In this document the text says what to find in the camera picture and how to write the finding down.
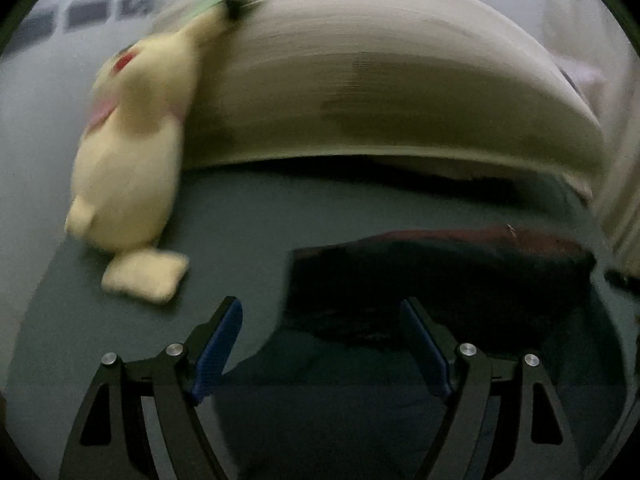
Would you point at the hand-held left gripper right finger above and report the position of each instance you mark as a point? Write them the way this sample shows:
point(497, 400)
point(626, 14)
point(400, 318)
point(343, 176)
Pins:
point(425, 350)

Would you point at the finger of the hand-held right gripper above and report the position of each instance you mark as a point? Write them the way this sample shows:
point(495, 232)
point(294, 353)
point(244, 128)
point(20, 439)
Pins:
point(622, 281)

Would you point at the dark grey bed sheet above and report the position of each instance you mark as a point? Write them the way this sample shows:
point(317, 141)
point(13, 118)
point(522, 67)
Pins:
point(225, 220)

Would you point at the yellow plush toy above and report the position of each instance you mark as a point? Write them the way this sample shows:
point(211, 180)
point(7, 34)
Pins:
point(130, 185)

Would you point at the dark puffer jacket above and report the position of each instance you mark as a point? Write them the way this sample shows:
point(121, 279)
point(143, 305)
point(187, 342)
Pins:
point(425, 275)

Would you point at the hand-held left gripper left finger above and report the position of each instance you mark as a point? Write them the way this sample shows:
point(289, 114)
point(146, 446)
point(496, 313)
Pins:
point(220, 350)

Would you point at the beige curtain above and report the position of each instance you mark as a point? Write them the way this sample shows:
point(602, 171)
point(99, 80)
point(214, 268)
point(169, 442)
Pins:
point(625, 200)

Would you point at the beige padded headboard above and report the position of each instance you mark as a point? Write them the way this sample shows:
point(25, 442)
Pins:
point(375, 85)

